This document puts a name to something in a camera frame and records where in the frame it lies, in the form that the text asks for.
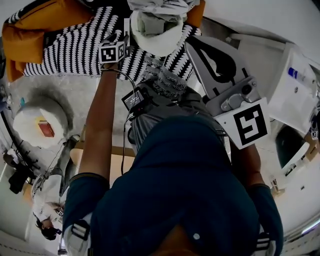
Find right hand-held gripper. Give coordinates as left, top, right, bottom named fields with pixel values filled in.
left=184, top=35, right=272, bottom=150

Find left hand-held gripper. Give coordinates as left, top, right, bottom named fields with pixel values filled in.
left=98, top=29, right=131, bottom=65

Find red book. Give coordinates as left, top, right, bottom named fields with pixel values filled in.
left=38, top=120, right=56, bottom=138

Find person's right forearm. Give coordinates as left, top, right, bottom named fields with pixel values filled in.
left=229, top=143, right=266, bottom=189

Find person's left forearm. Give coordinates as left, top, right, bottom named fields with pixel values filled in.
left=78, top=62, right=119, bottom=176

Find black and white striped blanket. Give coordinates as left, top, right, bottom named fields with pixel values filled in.
left=6, top=6, right=203, bottom=82

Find white cushion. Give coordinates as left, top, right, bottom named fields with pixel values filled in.
left=129, top=9, right=186, bottom=57

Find grey-green folded cloth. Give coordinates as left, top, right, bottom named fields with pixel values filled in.
left=136, top=11, right=181, bottom=38

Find grey fringed throw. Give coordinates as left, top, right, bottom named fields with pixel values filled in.
left=144, top=55, right=189, bottom=99

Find light grey crumpled cloth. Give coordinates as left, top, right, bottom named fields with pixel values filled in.
left=126, top=0, right=201, bottom=17

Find white-framed dark screen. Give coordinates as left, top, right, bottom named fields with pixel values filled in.
left=274, top=124, right=311, bottom=176

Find person's grey trousers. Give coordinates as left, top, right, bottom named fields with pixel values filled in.
left=128, top=84, right=226, bottom=152

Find orange sofa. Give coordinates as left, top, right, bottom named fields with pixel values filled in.
left=1, top=0, right=94, bottom=82

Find person's dark blue shirt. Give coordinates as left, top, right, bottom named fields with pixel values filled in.
left=62, top=115, right=285, bottom=256

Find white round side table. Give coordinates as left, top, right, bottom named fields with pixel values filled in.
left=12, top=99, right=70, bottom=149

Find black tripod stand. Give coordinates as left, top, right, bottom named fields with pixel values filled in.
left=0, top=109, right=39, bottom=195

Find black recorder box with screen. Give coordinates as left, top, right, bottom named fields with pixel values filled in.
left=121, top=86, right=151, bottom=113

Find white shoulder strap with buckle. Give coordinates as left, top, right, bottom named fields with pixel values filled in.
left=63, top=212, right=94, bottom=256
left=256, top=224, right=277, bottom=256

